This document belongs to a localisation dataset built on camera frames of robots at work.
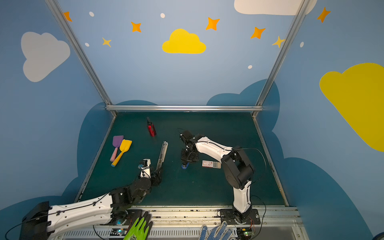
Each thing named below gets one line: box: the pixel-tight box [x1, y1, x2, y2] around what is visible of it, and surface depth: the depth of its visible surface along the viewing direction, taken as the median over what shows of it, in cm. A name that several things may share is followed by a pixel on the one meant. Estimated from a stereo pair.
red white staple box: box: [202, 160, 222, 169], surface depth 95 cm
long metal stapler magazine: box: [156, 141, 169, 171], surface depth 98 cm
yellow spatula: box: [111, 139, 133, 167], surface depth 101 cm
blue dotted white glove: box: [199, 221, 237, 240], surface depth 71 cm
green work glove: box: [123, 211, 153, 240], surface depth 71 cm
